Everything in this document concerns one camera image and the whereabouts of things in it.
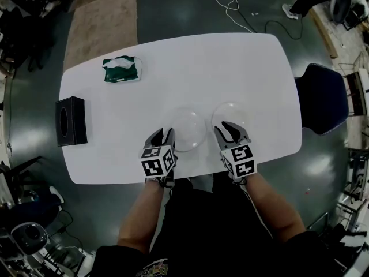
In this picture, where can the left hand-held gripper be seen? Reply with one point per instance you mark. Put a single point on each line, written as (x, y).
(157, 161)

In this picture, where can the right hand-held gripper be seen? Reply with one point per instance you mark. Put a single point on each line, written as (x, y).
(240, 160)

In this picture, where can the person's left forearm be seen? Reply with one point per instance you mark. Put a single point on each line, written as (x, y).
(141, 215)

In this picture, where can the person's right forearm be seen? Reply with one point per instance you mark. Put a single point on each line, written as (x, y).
(274, 212)

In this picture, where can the green tissue packet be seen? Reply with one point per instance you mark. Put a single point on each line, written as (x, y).
(122, 72)

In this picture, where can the black tissue box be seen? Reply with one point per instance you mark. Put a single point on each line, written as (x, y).
(70, 121)

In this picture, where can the person's black clothing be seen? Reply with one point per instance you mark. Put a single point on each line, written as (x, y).
(213, 235)

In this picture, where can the dark blue chair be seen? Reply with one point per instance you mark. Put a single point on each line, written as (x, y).
(323, 100)

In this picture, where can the beige rug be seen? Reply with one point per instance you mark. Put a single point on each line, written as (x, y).
(103, 30)

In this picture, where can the grey round-headed device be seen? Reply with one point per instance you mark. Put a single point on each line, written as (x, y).
(29, 238)

